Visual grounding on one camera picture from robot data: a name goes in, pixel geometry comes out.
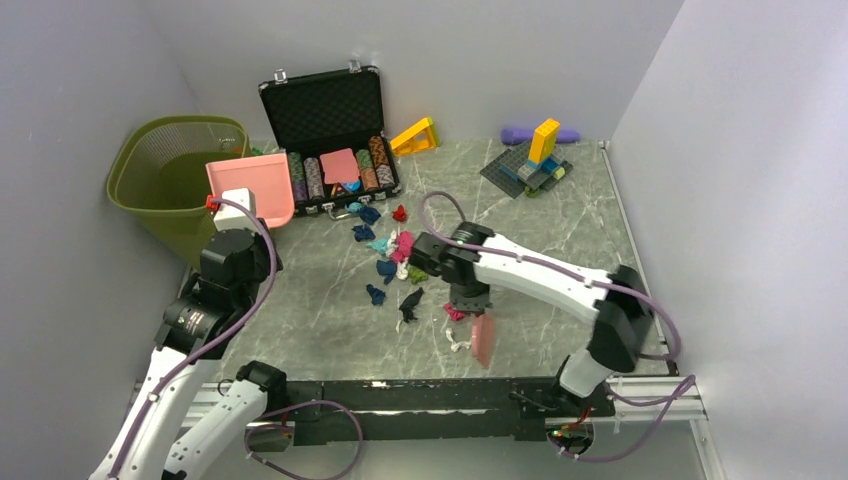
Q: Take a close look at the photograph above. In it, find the pink hand brush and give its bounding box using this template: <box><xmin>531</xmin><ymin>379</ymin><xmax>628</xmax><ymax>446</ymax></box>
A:
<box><xmin>471</xmin><ymin>314</ymin><xmax>496</xmax><ymax>368</ymax></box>

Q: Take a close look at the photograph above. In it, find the pink plastic dustpan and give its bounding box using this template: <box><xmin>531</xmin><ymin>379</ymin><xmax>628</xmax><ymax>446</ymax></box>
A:
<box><xmin>205</xmin><ymin>153</ymin><xmax>295</xmax><ymax>228</ymax></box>

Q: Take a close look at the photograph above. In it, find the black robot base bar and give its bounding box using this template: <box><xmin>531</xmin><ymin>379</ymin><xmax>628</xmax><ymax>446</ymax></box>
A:
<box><xmin>267</xmin><ymin>377</ymin><xmax>615</xmax><ymax>446</ymax></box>

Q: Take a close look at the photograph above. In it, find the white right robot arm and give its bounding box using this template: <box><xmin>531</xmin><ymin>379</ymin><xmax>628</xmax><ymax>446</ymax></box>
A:
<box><xmin>409</xmin><ymin>222</ymin><xmax>653</xmax><ymax>416</ymax></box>

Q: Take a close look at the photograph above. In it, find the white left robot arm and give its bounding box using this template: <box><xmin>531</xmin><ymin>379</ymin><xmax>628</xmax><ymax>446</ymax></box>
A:
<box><xmin>91</xmin><ymin>229</ymin><xmax>290</xmax><ymax>479</ymax></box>

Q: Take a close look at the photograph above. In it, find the white paper scrap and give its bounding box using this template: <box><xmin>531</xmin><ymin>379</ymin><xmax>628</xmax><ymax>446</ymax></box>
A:
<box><xmin>385</xmin><ymin>230</ymin><xmax>398</xmax><ymax>258</ymax></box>
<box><xmin>395</xmin><ymin>260</ymin><xmax>409</xmax><ymax>281</ymax></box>
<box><xmin>445</xmin><ymin>328</ymin><xmax>472</xmax><ymax>352</ymax></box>

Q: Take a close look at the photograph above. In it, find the black paper scrap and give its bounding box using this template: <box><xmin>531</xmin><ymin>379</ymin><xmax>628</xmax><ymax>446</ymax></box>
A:
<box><xmin>398</xmin><ymin>287</ymin><xmax>424</xmax><ymax>324</ymax></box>

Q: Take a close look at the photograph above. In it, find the dark blue paper scrap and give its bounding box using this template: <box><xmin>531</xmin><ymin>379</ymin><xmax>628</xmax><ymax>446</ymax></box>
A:
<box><xmin>358</xmin><ymin>206</ymin><xmax>381</xmax><ymax>226</ymax></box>
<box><xmin>376</xmin><ymin>260</ymin><xmax>397</xmax><ymax>285</ymax></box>
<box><xmin>352</xmin><ymin>224</ymin><xmax>376</xmax><ymax>242</ymax></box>
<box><xmin>366</xmin><ymin>284</ymin><xmax>386</xmax><ymax>306</ymax></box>

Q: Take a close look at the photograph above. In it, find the red paper scrap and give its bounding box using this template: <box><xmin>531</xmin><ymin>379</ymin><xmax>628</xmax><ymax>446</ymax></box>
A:
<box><xmin>392</xmin><ymin>205</ymin><xmax>408</xmax><ymax>223</ymax></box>

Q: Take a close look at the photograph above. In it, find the grey toy brick baseplate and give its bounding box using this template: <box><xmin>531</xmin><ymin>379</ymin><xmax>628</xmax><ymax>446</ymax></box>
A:
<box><xmin>479</xmin><ymin>144</ymin><xmax>573</xmax><ymax>199</ymax></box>

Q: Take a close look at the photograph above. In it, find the purple cylinder toy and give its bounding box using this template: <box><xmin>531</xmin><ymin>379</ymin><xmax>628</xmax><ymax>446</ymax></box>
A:
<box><xmin>500</xmin><ymin>127</ymin><xmax>581</xmax><ymax>147</ymax></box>

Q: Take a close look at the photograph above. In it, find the yellow toy brick wedge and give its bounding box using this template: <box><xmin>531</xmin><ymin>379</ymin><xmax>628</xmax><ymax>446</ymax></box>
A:
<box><xmin>390</xmin><ymin>117</ymin><xmax>441</xmax><ymax>156</ymax></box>

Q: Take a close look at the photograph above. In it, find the black poker chip case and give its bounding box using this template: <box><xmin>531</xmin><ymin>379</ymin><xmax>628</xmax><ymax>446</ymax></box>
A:
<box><xmin>257</xmin><ymin>60</ymin><xmax>403</xmax><ymax>217</ymax></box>

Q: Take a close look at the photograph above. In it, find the olive green waste basket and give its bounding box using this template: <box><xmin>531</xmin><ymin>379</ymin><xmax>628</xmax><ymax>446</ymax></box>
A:
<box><xmin>106</xmin><ymin>115</ymin><xmax>251</xmax><ymax>268</ymax></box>

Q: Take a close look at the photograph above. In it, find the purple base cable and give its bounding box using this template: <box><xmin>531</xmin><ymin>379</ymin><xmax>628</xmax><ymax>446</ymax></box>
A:
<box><xmin>243</xmin><ymin>402</ymin><xmax>364</xmax><ymax>480</ymax></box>

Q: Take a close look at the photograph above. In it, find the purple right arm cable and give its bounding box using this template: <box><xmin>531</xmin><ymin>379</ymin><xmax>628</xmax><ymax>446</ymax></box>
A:
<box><xmin>418</xmin><ymin>191</ymin><xmax>698</xmax><ymax>464</ymax></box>

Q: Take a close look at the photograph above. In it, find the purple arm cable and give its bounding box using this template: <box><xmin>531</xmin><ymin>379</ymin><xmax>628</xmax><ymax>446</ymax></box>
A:
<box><xmin>105</xmin><ymin>198</ymin><xmax>278</xmax><ymax>480</ymax></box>
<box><xmin>418</xmin><ymin>191</ymin><xmax>698</xmax><ymax>464</ymax></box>

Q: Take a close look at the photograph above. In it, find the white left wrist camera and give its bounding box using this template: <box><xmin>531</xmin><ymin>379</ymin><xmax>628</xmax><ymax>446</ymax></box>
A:
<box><xmin>206</xmin><ymin>188</ymin><xmax>258</xmax><ymax>233</ymax></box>

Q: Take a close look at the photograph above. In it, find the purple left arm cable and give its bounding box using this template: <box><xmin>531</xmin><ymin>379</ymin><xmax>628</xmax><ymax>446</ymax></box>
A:
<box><xmin>105</xmin><ymin>198</ymin><xmax>278</xmax><ymax>480</ymax></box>

